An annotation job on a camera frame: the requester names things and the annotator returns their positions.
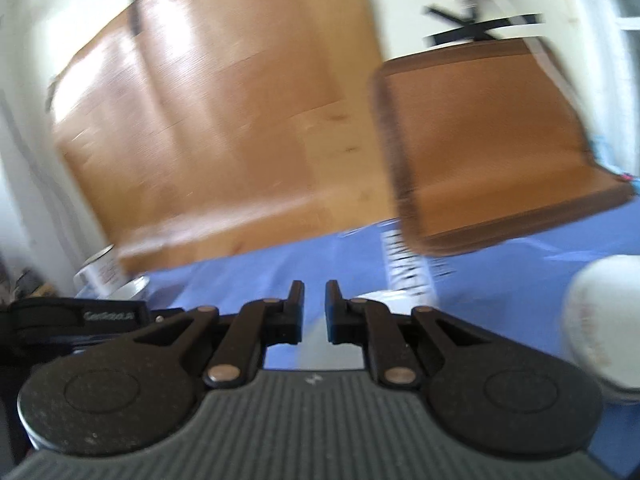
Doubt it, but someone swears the white window frame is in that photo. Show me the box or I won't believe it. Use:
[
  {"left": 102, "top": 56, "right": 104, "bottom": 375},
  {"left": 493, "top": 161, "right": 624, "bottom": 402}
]
[{"left": 597, "top": 0, "right": 640, "bottom": 176}]

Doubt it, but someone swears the white floral bowl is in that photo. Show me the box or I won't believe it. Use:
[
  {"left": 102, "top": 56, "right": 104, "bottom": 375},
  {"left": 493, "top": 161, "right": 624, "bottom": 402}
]
[
  {"left": 300, "top": 290, "right": 438, "bottom": 372},
  {"left": 560, "top": 255, "right": 640, "bottom": 402},
  {"left": 112, "top": 274, "right": 151, "bottom": 303}
]

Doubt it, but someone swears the brown woven bamboo mat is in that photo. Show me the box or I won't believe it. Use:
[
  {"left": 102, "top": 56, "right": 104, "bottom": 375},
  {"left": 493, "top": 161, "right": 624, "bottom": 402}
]
[{"left": 370, "top": 40, "right": 636, "bottom": 258}]

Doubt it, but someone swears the pink and blue bedsheet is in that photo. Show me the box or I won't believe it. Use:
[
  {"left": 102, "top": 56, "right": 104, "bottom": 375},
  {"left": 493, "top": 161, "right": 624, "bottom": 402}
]
[{"left": 590, "top": 135, "right": 640, "bottom": 182}]

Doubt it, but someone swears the white enamel mug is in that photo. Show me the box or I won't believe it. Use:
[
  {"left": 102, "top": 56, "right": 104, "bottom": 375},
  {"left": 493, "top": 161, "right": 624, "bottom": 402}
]
[{"left": 75, "top": 245, "right": 123, "bottom": 297}]

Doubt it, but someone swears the black tape cross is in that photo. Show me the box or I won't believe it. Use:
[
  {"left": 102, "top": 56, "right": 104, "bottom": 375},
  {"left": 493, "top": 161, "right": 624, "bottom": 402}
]
[{"left": 422, "top": 5, "right": 543, "bottom": 48}]

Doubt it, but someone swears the blue printed tablecloth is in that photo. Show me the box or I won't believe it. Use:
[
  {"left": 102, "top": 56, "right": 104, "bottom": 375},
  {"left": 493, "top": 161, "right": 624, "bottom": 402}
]
[{"left": 75, "top": 200, "right": 640, "bottom": 480}]

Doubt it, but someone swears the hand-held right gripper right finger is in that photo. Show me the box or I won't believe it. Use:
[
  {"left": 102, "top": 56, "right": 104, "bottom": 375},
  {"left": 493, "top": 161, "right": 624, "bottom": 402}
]
[{"left": 325, "top": 280, "right": 511, "bottom": 390}]

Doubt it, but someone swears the wood-pattern vinyl sheet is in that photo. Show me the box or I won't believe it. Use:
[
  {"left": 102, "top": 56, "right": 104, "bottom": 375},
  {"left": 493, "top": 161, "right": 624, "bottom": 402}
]
[{"left": 50, "top": 0, "right": 401, "bottom": 276}]

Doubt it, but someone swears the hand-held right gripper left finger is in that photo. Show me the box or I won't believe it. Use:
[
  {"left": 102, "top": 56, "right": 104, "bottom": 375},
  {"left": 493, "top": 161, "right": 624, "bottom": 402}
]
[{"left": 115, "top": 280, "right": 306, "bottom": 390}]

